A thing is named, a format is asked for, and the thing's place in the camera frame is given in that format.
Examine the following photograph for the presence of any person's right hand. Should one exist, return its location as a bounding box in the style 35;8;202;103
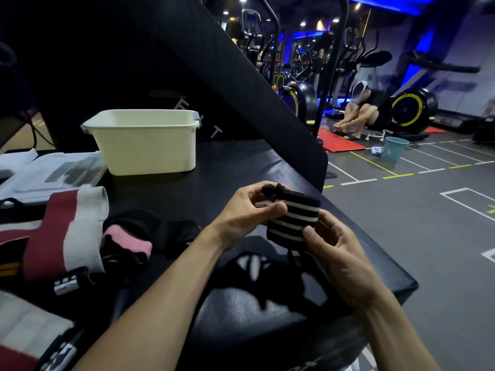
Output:
302;210;388;310

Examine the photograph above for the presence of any person's left hand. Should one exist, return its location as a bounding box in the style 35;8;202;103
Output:
200;184;293;252

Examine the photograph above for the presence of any black white-striped wrist wrap roll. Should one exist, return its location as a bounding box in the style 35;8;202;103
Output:
261;182;322;251

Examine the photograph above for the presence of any person's right forearm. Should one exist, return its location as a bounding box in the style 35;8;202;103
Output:
355;289;442;371

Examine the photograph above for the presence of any person's left forearm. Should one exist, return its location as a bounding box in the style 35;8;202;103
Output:
73;227;226;371

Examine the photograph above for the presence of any black mesh training glove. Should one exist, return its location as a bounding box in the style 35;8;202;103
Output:
211;235;350;319

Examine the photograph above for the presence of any black padded bench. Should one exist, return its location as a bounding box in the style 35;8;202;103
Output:
0;139;419;371

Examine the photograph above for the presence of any red floor mat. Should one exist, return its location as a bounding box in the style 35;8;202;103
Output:
317;127;367;153

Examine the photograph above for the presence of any black fabric glove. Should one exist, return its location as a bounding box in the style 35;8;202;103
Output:
104;209;202;260

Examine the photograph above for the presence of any black yellow air bike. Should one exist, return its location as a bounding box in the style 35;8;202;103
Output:
389;54;481;136
275;71;319;125

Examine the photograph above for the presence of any teal waste bin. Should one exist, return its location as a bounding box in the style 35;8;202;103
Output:
383;137;410;163

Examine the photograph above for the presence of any black slanted pad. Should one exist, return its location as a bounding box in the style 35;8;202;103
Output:
153;0;329;193

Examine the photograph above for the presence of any cream plastic basin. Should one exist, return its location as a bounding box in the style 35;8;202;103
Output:
80;109;203;176

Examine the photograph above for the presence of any pink black glove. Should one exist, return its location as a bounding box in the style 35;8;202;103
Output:
101;224;154;264

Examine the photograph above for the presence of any black elliptical machine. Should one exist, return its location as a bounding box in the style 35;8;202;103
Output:
226;8;281;79

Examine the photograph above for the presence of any black treadmill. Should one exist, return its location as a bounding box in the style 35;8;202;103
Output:
432;114;495;135

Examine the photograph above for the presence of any maroon white wrist wrap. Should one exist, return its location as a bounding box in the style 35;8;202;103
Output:
0;290;75;371
0;186;110;283

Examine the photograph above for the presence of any black strap with white label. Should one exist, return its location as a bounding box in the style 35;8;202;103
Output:
51;266;93;297

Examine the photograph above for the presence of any black cable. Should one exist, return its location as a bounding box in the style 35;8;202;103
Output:
21;110;39;151

